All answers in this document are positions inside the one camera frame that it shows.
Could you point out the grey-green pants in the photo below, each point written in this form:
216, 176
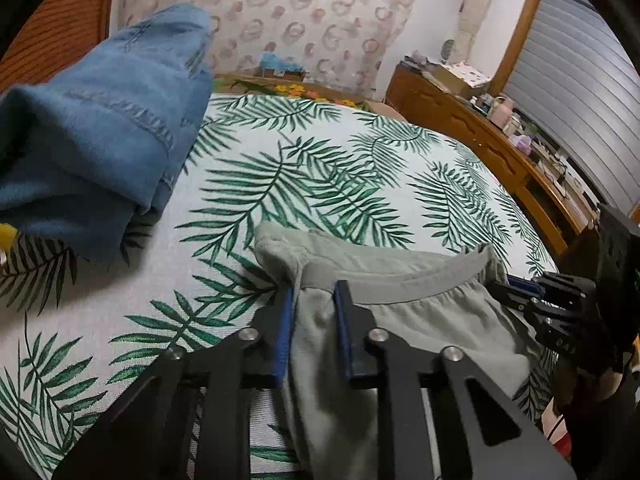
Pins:
450, 325

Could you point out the pink thermos jug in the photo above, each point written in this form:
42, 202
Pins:
501, 111

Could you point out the blue plastic bag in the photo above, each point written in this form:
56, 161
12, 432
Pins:
280, 64

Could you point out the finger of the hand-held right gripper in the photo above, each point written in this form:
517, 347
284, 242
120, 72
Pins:
525, 286
507, 297

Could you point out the yellow flower bed sheet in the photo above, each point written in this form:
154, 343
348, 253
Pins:
295, 91

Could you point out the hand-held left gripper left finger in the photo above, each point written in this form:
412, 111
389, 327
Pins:
285, 330

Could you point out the purple plastic bag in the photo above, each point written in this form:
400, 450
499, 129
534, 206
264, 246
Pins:
521, 144

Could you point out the small desk fan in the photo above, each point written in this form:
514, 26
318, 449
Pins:
446, 51

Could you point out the blue denim jeans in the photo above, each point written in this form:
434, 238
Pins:
100, 125

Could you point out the wooden window frame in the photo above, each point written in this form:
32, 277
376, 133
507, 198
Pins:
520, 35

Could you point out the cream lace curtain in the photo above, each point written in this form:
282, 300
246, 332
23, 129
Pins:
477, 5

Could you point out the leaf-print bedspread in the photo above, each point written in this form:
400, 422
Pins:
325, 180

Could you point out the grey window blind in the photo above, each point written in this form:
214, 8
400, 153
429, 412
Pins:
585, 85

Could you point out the wooden sideboard cabinet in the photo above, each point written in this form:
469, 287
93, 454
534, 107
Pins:
475, 140

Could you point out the louvered wooden door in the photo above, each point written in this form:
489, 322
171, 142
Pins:
55, 25

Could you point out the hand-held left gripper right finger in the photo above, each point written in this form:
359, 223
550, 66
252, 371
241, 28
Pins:
345, 330

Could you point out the floral cardboard box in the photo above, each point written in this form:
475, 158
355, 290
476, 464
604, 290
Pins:
467, 76

